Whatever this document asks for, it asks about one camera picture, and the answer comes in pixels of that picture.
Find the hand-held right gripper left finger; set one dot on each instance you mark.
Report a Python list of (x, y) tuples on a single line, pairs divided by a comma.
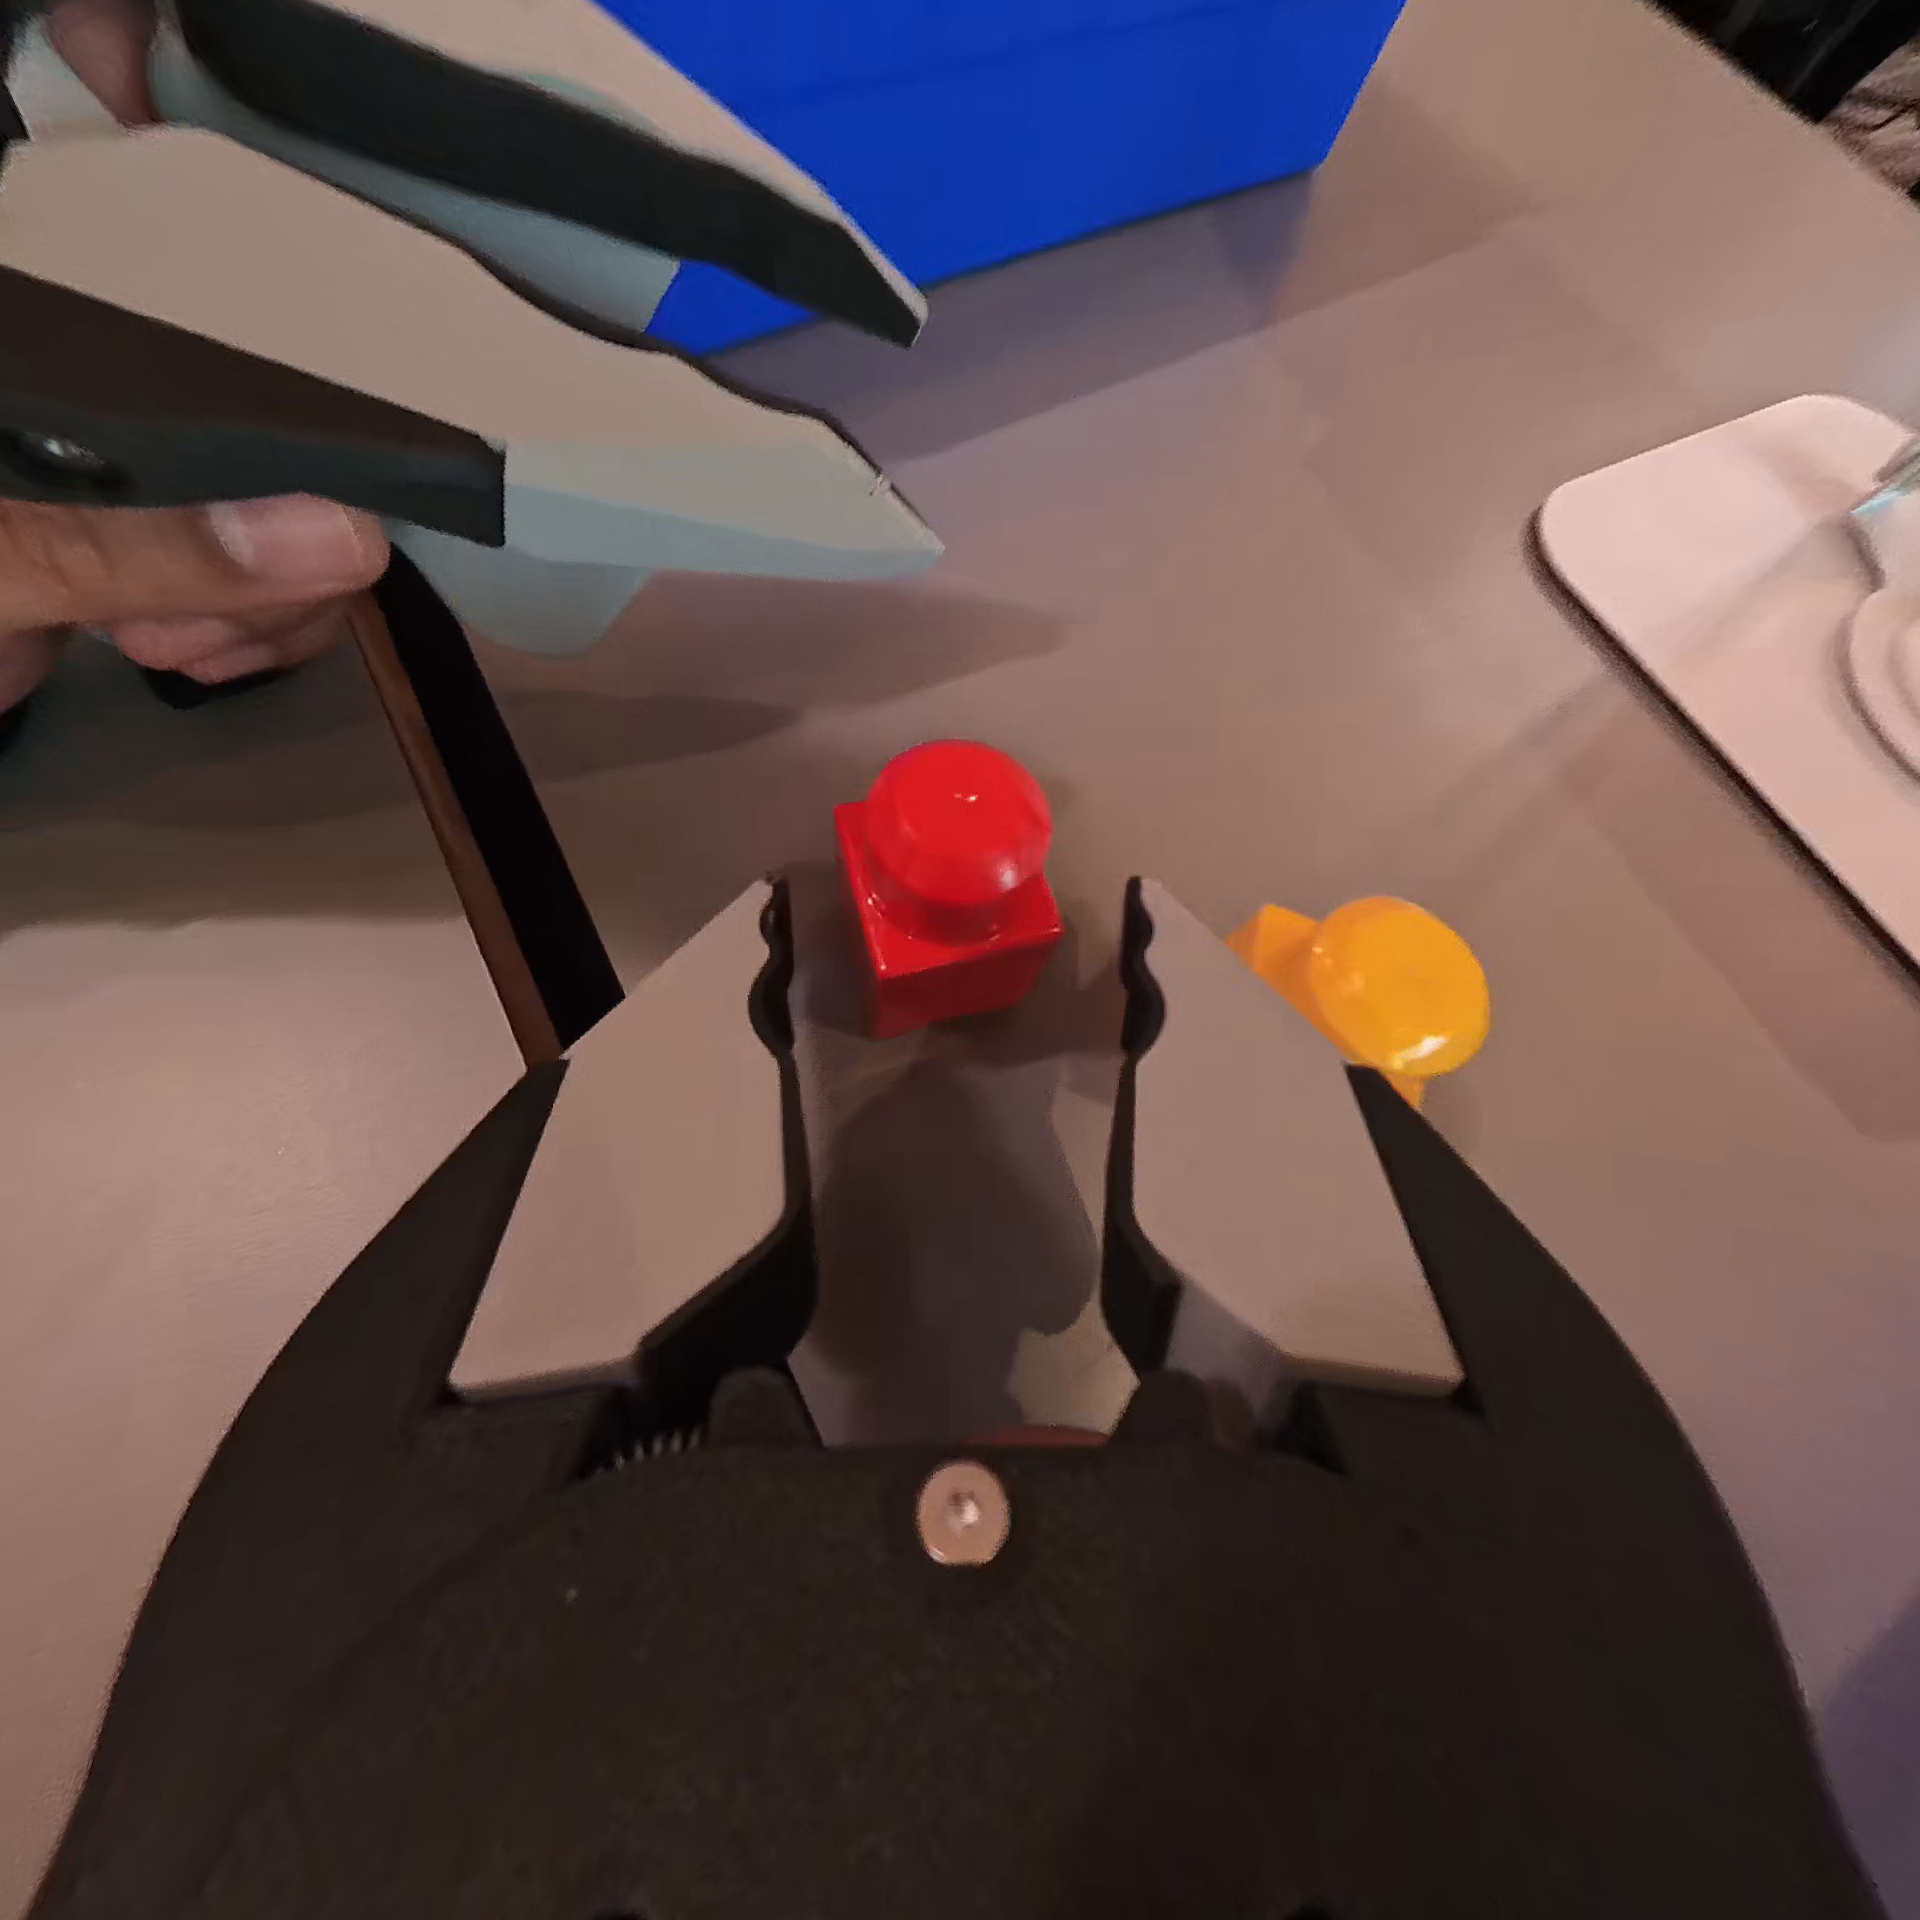
[(662, 1200)]

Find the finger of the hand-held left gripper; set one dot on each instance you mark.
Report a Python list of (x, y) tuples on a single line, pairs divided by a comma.
[(599, 283), (451, 359)]

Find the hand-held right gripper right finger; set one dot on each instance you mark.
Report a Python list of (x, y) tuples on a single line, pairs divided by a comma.
[(1259, 1200)]

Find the orange mega block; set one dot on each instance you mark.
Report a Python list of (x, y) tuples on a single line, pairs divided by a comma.
[(1394, 984)]

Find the red mega block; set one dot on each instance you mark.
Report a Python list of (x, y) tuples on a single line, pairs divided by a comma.
[(944, 961)]

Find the blue plastic bin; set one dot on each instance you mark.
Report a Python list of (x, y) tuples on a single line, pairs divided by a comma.
[(1019, 120)]

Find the person's left hand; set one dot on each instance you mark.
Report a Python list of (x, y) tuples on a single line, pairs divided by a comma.
[(149, 579)]

